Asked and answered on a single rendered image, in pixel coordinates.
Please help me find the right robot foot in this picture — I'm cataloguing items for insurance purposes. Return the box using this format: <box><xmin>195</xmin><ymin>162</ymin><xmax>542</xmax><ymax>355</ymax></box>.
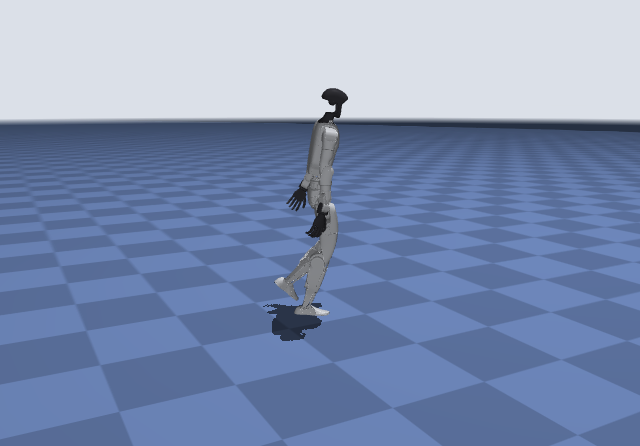
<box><xmin>294</xmin><ymin>305</ymin><xmax>329</xmax><ymax>316</ymax></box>

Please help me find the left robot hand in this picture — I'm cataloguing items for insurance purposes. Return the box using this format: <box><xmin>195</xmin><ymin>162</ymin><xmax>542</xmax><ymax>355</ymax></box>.
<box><xmin>286</xmin><ymin>179</ymin><xmax>310</xmax><ymax>211</ymax></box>

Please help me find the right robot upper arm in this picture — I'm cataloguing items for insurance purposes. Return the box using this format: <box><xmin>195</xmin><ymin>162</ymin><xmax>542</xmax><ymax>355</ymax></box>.
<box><xmin>319</xmin><ymin>127</ymin><xmax>338</xmax><ymax>175</ymax></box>

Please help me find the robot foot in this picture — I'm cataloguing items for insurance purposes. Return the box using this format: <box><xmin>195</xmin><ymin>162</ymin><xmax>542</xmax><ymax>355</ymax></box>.
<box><xmin>294</xmin><ymin>305</ymin><xmax>329</xmax><ymax>316</ymax></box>
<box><xmin>274</xmin><ymin>277</ymin><xmax>299</xmax><ymax>301</ymax></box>

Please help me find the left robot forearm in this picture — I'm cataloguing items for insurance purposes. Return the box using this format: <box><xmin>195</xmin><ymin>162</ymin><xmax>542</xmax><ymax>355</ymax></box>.
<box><xmin>301</xmin><ymin>170</ymin><xmax>314</xmax><ymax>189</ymax></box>

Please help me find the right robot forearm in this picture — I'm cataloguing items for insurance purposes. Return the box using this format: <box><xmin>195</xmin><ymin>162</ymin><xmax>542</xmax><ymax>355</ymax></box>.
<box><xmin>318</xmin><ymin>166</ymin><xmax>333</xmax><ymax>213</ymax></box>

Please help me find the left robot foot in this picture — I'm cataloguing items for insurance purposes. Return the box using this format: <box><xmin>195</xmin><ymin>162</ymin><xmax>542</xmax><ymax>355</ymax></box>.
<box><xmin>274</xmin><ymin>277</ymin><xmax>299</xmax><ymax>301</ymax></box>

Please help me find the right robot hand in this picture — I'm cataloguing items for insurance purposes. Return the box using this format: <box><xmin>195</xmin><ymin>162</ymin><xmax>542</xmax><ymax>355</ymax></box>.
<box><xmin>305</xmin><ymin>203</ymin><xmax>328</xmax><ymax>238</ymax></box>

